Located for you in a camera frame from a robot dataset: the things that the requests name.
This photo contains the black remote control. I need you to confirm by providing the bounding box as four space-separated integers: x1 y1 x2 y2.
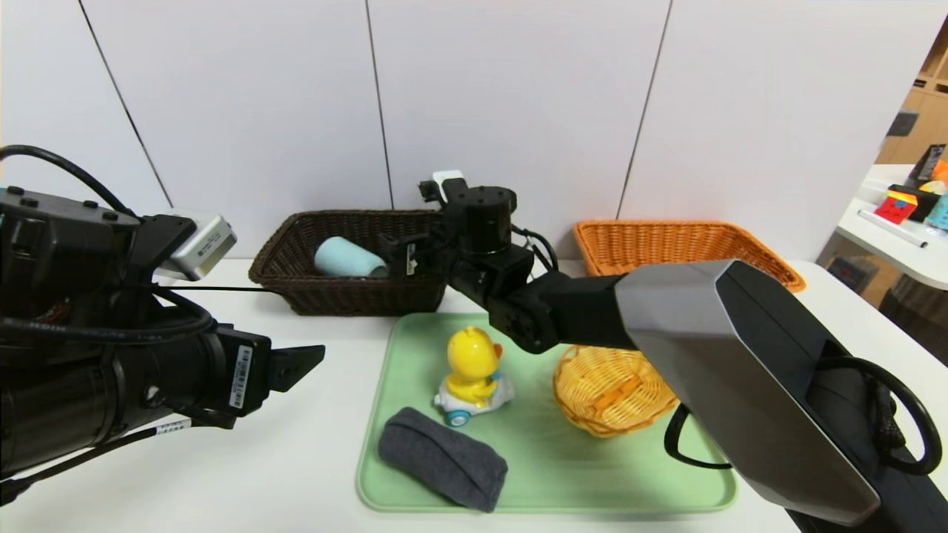
915 144 947 182

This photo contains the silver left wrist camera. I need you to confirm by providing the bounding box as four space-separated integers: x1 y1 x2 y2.
159 213 238 281

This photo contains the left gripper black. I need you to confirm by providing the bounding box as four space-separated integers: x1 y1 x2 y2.
147 323 326 418

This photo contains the white marker pen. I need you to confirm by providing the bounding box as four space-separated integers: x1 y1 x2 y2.
858 209 928 249

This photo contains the dark grey fabric pouch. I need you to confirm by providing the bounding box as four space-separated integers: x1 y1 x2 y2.
377 406 509 513

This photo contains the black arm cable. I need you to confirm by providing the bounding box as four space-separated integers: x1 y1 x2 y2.
0 144 138 219
664 358 943 476

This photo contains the orange ball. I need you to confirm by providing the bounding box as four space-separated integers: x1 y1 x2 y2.
905 155 948 184

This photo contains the small round yellow wicker basket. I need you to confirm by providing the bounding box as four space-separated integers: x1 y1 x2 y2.
552 344 679 438

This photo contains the yellow duck toy car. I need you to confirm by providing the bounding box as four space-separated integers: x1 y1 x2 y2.
433 325 514 427

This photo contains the light green plastic tray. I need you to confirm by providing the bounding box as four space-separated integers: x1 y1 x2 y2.
355 312 738 513

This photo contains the red puzzle cube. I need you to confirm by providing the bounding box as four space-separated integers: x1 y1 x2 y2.
874 190 918 225

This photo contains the small black box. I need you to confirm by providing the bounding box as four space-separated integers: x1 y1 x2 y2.
887 184 941 223

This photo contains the orange rectangular wicker basket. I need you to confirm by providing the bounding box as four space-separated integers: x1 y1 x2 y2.
574 220 807 294

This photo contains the wooden shelf unit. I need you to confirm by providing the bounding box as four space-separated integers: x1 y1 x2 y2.
875 7 948 165

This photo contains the blue-grey plastic cup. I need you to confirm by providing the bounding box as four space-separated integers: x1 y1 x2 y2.
313 236 390 280

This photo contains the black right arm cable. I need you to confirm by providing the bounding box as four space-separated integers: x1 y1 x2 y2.
664 358 943 476

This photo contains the black zip tie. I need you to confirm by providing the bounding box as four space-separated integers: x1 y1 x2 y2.
174 284 284 294

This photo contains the white side table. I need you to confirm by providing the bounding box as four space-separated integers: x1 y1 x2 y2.
837 164 948 291

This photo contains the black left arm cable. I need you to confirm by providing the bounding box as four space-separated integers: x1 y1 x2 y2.
0 144 138 219

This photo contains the dark brown wicker basket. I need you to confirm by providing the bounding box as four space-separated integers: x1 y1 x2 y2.
248 210 454 317

